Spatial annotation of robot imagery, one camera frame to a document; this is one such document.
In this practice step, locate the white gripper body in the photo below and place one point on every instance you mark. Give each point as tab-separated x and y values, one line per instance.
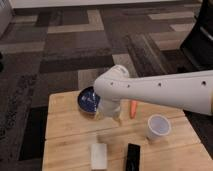
108	108

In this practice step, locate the black eraser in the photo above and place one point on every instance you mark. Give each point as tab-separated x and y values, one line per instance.
133	157

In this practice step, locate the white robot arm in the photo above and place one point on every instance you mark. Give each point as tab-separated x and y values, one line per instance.
191	91

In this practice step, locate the white sponge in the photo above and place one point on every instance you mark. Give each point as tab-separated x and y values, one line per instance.
98	156

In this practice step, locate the blue metal bowl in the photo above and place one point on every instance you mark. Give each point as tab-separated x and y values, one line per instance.
88	100

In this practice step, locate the orange carrot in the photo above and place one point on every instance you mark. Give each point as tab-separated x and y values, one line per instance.
133	108

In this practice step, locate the white plastic cup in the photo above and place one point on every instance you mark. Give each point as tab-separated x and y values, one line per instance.
157	126

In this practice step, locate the black furniture at right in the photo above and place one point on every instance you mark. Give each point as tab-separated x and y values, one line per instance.
198	45

